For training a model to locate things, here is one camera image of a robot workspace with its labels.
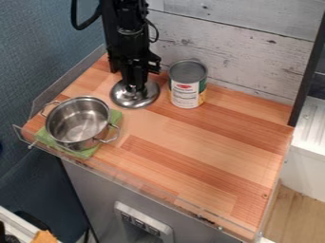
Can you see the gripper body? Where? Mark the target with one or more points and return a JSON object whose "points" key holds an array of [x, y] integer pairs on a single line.
{"points": [[134, 56]]}

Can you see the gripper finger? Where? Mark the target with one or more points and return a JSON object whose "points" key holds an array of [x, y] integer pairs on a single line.
{"points": [[128, 76], [140, 76]]}

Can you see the silver lid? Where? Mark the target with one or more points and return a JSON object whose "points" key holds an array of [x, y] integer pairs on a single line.
{"points": [[134, 98]]}

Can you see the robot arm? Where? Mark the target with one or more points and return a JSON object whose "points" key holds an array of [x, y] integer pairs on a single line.
{"points": [[127, 19]]}

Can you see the white and green can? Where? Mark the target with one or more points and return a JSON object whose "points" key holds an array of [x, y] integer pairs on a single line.
{"points": [[187, 87]]}

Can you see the silver pot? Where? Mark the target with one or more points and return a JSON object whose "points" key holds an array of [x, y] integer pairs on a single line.
{"points": [[76, 121]]}

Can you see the green cloth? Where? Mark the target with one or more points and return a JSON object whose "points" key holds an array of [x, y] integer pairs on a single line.
{"points": [[84, 152]]}

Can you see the white cabinet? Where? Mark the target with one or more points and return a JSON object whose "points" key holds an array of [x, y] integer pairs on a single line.
{"points": [[308, 142]]}

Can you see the black post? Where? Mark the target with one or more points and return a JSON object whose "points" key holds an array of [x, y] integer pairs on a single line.
{"points": [[306, 72]]}

